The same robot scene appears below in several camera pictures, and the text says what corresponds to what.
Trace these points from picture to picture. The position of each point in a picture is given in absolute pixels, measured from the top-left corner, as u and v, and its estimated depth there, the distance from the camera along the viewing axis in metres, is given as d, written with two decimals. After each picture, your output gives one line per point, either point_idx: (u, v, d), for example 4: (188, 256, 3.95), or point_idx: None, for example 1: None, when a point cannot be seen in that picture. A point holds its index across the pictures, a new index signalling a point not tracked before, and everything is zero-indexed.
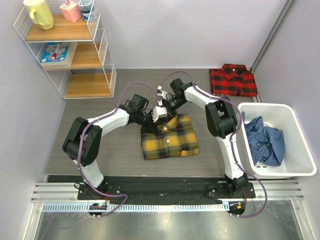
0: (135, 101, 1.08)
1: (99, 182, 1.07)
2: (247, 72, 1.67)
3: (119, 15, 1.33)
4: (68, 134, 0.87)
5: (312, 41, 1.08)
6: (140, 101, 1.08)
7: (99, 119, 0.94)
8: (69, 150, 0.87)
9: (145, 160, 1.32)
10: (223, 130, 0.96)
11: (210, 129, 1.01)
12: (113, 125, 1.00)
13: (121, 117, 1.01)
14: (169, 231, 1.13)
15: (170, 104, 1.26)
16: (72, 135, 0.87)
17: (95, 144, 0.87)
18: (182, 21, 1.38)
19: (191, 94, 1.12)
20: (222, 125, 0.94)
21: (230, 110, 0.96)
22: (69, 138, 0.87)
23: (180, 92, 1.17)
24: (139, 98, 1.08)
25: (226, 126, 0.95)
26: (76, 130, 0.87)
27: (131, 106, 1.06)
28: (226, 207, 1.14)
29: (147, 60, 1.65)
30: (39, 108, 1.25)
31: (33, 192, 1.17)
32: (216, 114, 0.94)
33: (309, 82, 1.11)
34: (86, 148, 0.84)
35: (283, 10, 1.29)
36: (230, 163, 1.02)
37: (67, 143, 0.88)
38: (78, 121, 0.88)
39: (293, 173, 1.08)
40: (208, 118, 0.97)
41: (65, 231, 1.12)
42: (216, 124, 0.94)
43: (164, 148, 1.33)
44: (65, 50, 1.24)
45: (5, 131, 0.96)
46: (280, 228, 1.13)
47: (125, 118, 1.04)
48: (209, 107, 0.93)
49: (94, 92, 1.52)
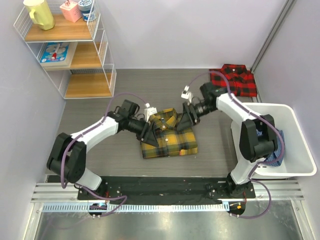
0: (125, 107, 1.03)
1: (98, 184, 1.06)
2: (247, 72, 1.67)
3: (119, 15, 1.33)
4: (51, 152, 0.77)
5: (312, 41, 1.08)
6: (130, 107, 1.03)
7: (83, 133, 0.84)
8: (53, 169, 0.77)
9: (144, 159, 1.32)
10: (258, 155, 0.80)
11: (242, 152, 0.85)
12: (100, 136, 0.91)
13: (109, 127, 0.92)
14: (169, 231, 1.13)
15: (197, 110, 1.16)
16: (56, 153, 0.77)
17: (80, 162, 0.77)
18: (182, 20, 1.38)
19: (224, 104, 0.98)
20: (259, 148, 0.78)
21: (271, 133, 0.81)
22: (52, 156, 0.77)
23: (211, 97, 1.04)
24: (129, 104, 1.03)
25: (263, 151, 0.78)
26: (59, 148, 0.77)
27: (121, 112, 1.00)
28: (226, 207, 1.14)
29: (147, 60, 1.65)
30: (39, 108, 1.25)
31: (33, 192, 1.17)
32: (254, 135, 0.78)
33: (309, 83, 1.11)
34: (70, 168, 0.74)
35: (283, 10, 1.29)
36: (242, 176, 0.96)
37: (51, 161, 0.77)
38: (61, 139, 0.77)
39: (293, 173, 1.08)
40: (243, 138, 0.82)
41: (65, 231, 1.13)
42: (252, 146, 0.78)
43: (162, 147, 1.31)
44: (65, 50, 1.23)
45: (5, 132, 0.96)
46: (280, 228, 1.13)
47: (114, 126, 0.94)
48: (247, 125, 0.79)
49: (97, 92, 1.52)
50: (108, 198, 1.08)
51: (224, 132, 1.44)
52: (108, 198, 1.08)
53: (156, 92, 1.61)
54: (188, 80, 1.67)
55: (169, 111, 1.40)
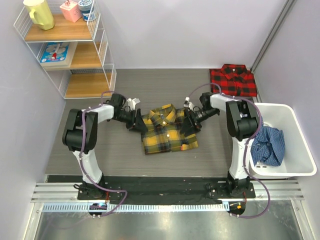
0: (115, 99, 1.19)
1: (99, 177, 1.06)
2: (247, 72, 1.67)
3: (119, 15, 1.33)
4: (66, 125, 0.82)
5: (312, 41, 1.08)
6: (118, 98, 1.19)
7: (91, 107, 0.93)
8: (70, 139, 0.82)
9: (146, 154, 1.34)
10: (242, 133, 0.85)
11: (230, 133, 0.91)
12: (103, 115, 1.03)
13: (108, 108, 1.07)
14: (169, 231, 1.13)
15: (197, 116, 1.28)
16: (71, 124, 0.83)
17: (95, 128, 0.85)
18: (182, 20, 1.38)
19: (216, 99, 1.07)
20: (242, 125, 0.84)
21: (252, 111, 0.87)
22: (68, 128, 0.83)
23: (206, 98, 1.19)
24: (117, 95, 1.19)
25: (246, 128, 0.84)
26: (73, 120, 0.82)
27: (112, 103, 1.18)
28: (226, 207, 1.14)
29: (147, 60, 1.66)
30: (39, 107, 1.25)
31: (33, 192, 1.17)
32: (236, 112, 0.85)
33: (309, 83, 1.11)
34: (89, 132, 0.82)
35: (283, 10, 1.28)
36: (237, 167, 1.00)
37: (66, 135, 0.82)
38: (73, 112, 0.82)
39: (293, 173, 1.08)
40: (228, 118, 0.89)
41: (65, 231, 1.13)
42: (235, 123, 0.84)
43: (165, 142, 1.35)
44: (65, 50, 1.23)
45: (5, 132, 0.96)
46: (280, 228, 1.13)
47: (110, 109, 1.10)
48: (229, 104, 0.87)
49: (96, 92, 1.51)
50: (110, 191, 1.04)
51: (224, 132, 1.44)
52: (109, 190, 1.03)
53: (156, 92, 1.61)
54: (188, 79, 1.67)
55: (167, 107, 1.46)
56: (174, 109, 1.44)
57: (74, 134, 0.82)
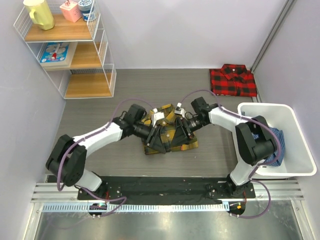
0: (132, 112, 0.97)
1: (97, 186, 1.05)
2: (247, 72, 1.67)
3: (119, 15, 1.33)
4: (51, 153, 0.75)
5: (312, 41, 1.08)
6: (137, 113, 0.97)
7: (86, 137, 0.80)
8: (52, 169, 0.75)
9: (146, 154, 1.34)
10: (259, 158, 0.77)
11: (242, 157, 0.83)
12: (103, 142, 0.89)
13: (113, 133, 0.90)
14: (169, 231, 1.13)
15: (191, 124, 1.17)
16: (57, 153, 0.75)
17: (78, 165, 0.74)
18: (182, 21, 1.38)
19: (217, 116, 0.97)
20: (258, 149, 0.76)
21: (266, 133, 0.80)
22: (52, 156, 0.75)
23: (204, 114, 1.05)
24: (136, 109, 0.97)
25: (263, 151, 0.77)
26: (60, 149, 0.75)
27: (127, 119, 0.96)
28: (226, 207, 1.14)
29: (147, 60, 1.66)
30: (39, 108, 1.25)
31: (33, 192, 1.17)
32: (249, 137, 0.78)
33: (309, 83, 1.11)
34: (68, 168, 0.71)
35: (283, 10, 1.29)
36: (242, 177, 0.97)
37: (51, 162, 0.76)
38: (62, 140, 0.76)
39: (293, 173, 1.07)
40: (239, 143, 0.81)
41: (65, 231, 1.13)
42: (250, 148, 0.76)
43: (164, 142, 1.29)
44: (65, 49, 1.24)
45: (5, 132, 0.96)
46: (280, 228, 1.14)
47: (117, 134, 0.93)
48: (241, 127, 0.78)
49: (97, 92, 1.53)
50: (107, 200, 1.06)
51: (224, 132, 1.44)
52: (107, 200, 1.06)
53: (156, 92, 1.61)
54: (188, 80, 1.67)
55: (167, 107, 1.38)
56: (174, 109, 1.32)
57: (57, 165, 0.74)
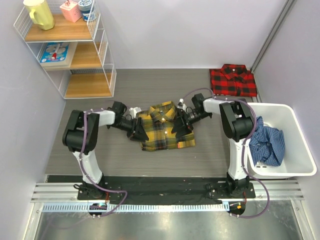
0: (116, 106, 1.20)
1: (99, 178, 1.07)
2: (247, 72, 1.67)
3: (119, 15, 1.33)
4: (67, 125, 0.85)
5: (312, 41, 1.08)
6: (120, 107, 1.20)
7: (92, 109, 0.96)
8: (70, 138, 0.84)
9: (143, 149, 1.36)
10: (239, 133, 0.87)
11: (227, 136, 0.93)
12: (103, 119, 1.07)
13: (108, 113, 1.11)
14: (169, 231, 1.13)
15: (190, 116, 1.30)
16: (72, 124, 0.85)
17: (95, 129, 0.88)
18: (182, 21, 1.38)
19: (209, 103, 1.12)
20: (237, 124, 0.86)
21: (246, 111, 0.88)
22: (69, 128, 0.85)
23: (200, 105, 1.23)
24: (119, 103, 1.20)
25: (242, 126, 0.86)
26: (75, 120, 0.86)
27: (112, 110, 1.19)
28: (226, 207, 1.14)
29: (147, 60, 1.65)
30: (39, 107, 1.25)
31: (33, 192, 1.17)
32: (231, 113, 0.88)
33: (309, 83, 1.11)
34: (89, 133, 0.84)
35: (283, 10, 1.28)
36: (236, 168, 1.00)
37: (67, 135, 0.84)
38: (76, 113, 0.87)
39: (293, 173, 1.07)
40: (223, 120, 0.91)
41: (65, 231, 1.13)
42: (230, 124, 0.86)
43: (161, 139, 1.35)
44: (65, 50, 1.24)
45: (5, 132, 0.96)
46: (280, 228, 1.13)
47: (111, 115, 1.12)
48: (223, 105, 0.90)
49: (97, 92, 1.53)
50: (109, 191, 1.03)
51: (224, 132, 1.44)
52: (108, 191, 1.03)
53: (156, 92, 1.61)
54: (188, 79, 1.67)
55: (167, 104, 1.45)
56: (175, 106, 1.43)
57: (75, 134, 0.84)
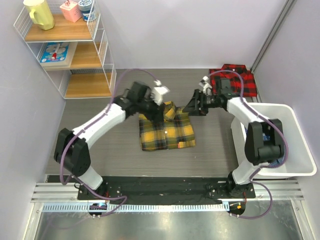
0: (135, 90, 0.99)
1: (97, 185, 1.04)
2: (247, 72, 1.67)
3: (119, 15, 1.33)
4: (56, 148, 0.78)
5: (312, 41, 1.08)
6: (139, 90, 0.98)
7: (85, 128, 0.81)
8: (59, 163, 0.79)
9: (143, 149, 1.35)
10: (262, 159, 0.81)
11: (247, 157, 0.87)
12: (105, 128, 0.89)
13: (114, 117, 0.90)
14: (169, 231, 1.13)
15: (206, 101, 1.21)
16: (60, 149, 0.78)
17: (82, 157, 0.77)
18: (182, 21, 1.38)
19: (234, 106, 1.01)
20: (263, 150, 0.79)
21: (277, 138, 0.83)
22: (57, 151, 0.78)
23: (223, 100, 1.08)
24: (139, 86, 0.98)
25: (268, 153, 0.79)
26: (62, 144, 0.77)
27: (130, 97, 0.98)
28: (226, 207, 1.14)
29: (147, 60, 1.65)
30: (39, 107, 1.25)
31: (33, 192, 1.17)
32: (259, 137, 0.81)
33: (309, 83, 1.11)
34: (74, 162, 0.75)
35: (283, 10, 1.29)
36: (243, 176, 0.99)
37: (57, 156, 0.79)
38: (63, 135, 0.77)
39: (293, 173, 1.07)
40: (248, 141, 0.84)
41: (65, 231, 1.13)
42: (256, 148, 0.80)
43: (161, 139, 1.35)
44: (65, 50, 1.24)
45: (5, 132, 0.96)
46: (280, 228, 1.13)
47: (121, 115, 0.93)
48: (253, 126, 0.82)
49: (97, 92, 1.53)
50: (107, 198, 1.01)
51: (224, 132, 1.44)
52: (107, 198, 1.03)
53: None
54: (188, 79, 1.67)
55: (167, 104, 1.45)
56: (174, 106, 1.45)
57: None
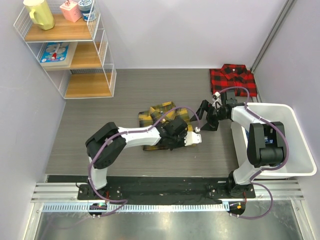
0: (174, 124, 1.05)
1: (100, 186, 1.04)
2: (247, 72, 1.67)
3: (119, 15, 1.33)
4: (95, 133, 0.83)
5: (312, 41, 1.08)
6: (178, 126, 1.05)
7: (129, 131, 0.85)
8: (89, 148, 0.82)
9: (144, 149, 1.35)
10: (264, 162, 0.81)
11: (248, 159, 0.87)
12: (140, 141, 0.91)
13: (151, 137, 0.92)
14: (169, 231, 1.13)
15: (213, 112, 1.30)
16: (99, 136, 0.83)
17: (114, 154, 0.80)
18: (182, 21, 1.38)
19: (238, 114, 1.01)
20: (265, 153, 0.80)
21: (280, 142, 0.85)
22: (95, 137, 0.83)
23: (227, 109, 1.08)
24: (179, 123, 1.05)
25: (270, 156, 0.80)
26: (103, 133, 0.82)
27: (168, 129, 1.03)
28: (226, 207, 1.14)
29: (147, 60, 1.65)
30: (39, 107, 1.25)
31: (33, 192, 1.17)
32: (261, 137, 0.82)
33: (309, 83, 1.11)
34: (104, 154, 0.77)
35: (283, 10, 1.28)
36: (243, 176, 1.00)
37: (91, 141, 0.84)
38: (109, 126, 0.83)
39: (293, 173, 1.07)
40: (249, 143, 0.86)
41: (65, 231, 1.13)
42: (258, 150, 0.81)
43: None
44: (65, 49, 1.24)
45: (5, 132, 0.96)
46: (280, 228, 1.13)
47: (155, 140, 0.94)
48: (255, 127, 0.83)
49: (97, 92, 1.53)
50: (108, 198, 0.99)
51: (224, 132, 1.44)
52: (108, 200, 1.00)
53: (156, 91, 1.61)
54: (188, 79, 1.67)
55: (167, 104, 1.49)
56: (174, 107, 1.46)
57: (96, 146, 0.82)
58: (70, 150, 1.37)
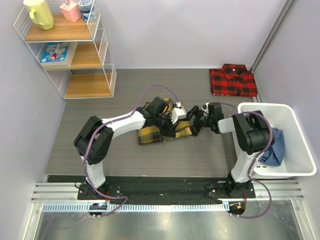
0: (155, 104, 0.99)
1: (100, 184, 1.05)
2: (247, 72, 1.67)
3: (119, 15, 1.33)
4: (81, 131, 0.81)
5: (312, 41, 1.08)
6: (160, 105, 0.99)
7: (112, 120, 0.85)
8: (80, 146, 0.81)
9: (140, 144, 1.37)
10: (255, 146, 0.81)
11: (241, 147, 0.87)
12: (126, 128, 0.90)
13: (136, 121, 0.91)
14: (169, 231, 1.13)
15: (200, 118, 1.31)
16: (85, 133, 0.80)
17: (105, 146, 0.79)
18: (182, 21, 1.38)
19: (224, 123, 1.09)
20: (253, 136, 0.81)
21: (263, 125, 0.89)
22: (81, 135, 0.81)
23: (215, 126, 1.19)
24: (160, 101, 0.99)
25: (259, 139, 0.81)
26: (89, 128, 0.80)
27: (149, 110, 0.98)
28: (226, 207, 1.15)
29: (147, 60, 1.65)
30: (39, 107, 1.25)
31: (33, 192, 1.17)
32: (244, 123, 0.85)
33: (309, 83, 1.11)
34: (95, 148, 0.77)
35: (283, 10, 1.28)
36: (242, 172, 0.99)
37: (79, 139, 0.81)
38: (92, 120, 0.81)
39: (293, 173, 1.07)
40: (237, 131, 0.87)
41: (65, 231, 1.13)
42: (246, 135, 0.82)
43: (157, 132, 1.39)
44: (65, 50, 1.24)
45: (6, 132, 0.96)
46: (280, 228, 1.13)
47: (140, 123, 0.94)
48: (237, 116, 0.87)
49: (97, 92, 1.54)
50: (108, 197, 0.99)
51: None
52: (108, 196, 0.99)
53: (156, 91, 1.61)
54: (188, 79, 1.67)
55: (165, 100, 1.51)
56: (170, 102, 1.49)
57: (85, 142, 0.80)
58: (70, 150, 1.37)
